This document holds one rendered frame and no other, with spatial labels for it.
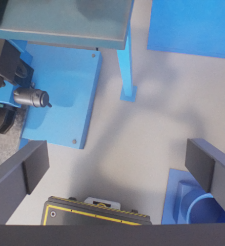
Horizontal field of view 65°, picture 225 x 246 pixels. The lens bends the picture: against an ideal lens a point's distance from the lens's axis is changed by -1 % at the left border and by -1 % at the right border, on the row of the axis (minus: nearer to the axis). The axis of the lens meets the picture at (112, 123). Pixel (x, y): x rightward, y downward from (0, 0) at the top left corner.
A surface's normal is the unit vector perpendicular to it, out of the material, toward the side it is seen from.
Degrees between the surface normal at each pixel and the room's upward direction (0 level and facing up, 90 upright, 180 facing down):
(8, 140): 0
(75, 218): 0
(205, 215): 0
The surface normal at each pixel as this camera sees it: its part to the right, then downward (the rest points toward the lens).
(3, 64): 0.97, 0.17
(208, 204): -0.13, -0.16
